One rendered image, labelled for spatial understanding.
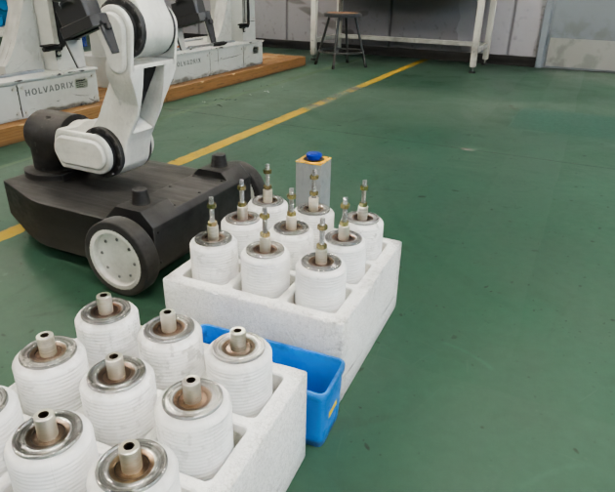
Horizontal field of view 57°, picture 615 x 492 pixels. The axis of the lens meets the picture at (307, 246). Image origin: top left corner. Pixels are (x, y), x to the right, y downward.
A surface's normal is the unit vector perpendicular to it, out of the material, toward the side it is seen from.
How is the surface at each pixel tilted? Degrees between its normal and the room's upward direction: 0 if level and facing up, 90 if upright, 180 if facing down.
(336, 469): 0
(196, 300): 90
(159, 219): 45
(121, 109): 90
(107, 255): 90
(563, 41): 90
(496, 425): 0
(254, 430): 0
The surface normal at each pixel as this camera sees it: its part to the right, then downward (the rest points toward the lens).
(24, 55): 0.90, 0.20
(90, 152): -0.44, 0.38
